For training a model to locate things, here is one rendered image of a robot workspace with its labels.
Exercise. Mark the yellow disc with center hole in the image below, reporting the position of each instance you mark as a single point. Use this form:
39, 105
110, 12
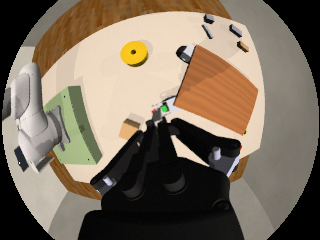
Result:
134, 54

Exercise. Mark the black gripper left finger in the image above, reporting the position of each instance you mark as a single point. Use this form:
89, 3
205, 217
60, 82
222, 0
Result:
132, 179

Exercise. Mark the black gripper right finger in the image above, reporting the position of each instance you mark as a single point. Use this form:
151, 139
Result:
220, 153

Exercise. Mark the wheeled wooden dolly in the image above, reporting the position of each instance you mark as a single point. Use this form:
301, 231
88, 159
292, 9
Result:
213, 89

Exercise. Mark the grey metal bar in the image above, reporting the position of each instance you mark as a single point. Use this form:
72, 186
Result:
207, 31

